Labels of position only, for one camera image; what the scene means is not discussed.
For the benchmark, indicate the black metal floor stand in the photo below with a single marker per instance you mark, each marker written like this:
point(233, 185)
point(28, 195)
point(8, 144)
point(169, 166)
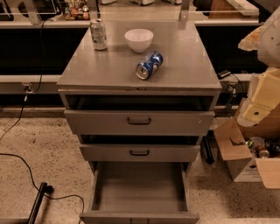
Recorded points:
point(44, 190)

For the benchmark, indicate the white bowl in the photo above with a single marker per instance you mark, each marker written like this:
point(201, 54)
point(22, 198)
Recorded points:
point(139, 40)

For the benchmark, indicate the colourful items on shelf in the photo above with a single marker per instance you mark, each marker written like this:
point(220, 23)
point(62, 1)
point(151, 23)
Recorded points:
point(76, 10)

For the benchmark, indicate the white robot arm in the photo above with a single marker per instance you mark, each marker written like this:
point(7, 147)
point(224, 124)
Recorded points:
point(268, 51)

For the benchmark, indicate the blue pepsi can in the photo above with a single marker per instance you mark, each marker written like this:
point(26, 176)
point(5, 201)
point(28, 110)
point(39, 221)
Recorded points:
point(148, 65)

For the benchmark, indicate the grey drawer cabinet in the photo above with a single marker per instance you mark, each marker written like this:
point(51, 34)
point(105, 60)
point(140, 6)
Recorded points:
point(107, 81)

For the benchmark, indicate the bottom grey open drawer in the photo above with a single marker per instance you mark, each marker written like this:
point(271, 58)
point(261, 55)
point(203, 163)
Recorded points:
point(140, 193)

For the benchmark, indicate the top grey drawer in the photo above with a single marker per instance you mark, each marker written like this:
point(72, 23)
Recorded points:
point(139, 123)

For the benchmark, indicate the middle grey drawer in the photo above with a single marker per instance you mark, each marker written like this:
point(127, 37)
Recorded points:
point(140, 152)

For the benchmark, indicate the cardboard box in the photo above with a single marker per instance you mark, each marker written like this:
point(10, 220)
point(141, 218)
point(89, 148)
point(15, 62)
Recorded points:
point(242, 162)

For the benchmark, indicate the silver green soda can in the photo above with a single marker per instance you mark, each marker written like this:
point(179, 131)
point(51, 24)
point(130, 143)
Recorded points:
point(98, 34)

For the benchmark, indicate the small black device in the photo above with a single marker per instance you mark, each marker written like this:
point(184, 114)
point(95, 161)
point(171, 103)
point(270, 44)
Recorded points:
point(223, 74)

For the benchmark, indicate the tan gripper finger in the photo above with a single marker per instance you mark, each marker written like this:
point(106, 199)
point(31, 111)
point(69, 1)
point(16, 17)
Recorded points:
point(263, 97)
point(251, 41)

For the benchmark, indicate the cans in cardboard box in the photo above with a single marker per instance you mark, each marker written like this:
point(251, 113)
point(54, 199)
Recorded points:
point(263, 147)

